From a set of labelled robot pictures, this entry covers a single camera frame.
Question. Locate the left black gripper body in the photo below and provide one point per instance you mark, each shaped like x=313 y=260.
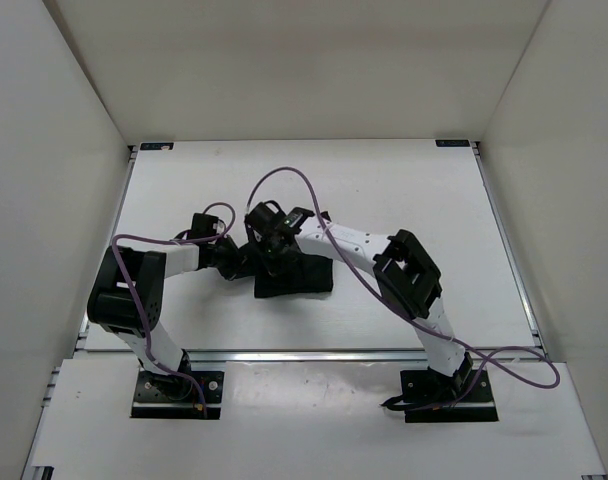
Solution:
x=226 y=258

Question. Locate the aluminium front rail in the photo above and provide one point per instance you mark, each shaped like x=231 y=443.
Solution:
x=364 y=355

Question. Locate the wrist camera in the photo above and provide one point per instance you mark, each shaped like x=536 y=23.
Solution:
x=205 y=226
x=264 y=217

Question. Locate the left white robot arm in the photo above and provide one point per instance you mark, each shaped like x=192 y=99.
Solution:
x=126 y=298

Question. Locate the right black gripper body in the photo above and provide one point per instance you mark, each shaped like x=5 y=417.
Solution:
x=273 y=259

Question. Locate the right table label sticker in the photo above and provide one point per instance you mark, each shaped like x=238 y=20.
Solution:
x=452 y=143

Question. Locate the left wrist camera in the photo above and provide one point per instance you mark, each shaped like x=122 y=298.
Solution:
x=205 y=226

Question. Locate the black pleated skirt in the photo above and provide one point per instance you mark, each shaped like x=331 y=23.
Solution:
x=304 y=274

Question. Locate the left table label sticker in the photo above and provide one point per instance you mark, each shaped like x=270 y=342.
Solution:
x=156 y=146

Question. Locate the table label sticker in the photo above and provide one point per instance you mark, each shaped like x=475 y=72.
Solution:
x=156 y=146
x=452 y=143

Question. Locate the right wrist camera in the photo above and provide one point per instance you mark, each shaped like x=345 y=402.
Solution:
x=264 y=217

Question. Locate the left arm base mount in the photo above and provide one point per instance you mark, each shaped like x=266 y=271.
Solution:
x=169 y=397

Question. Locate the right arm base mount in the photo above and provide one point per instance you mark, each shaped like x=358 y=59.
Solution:
x=424 y=399

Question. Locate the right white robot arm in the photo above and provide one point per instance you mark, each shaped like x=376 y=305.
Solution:
x=407 y=278

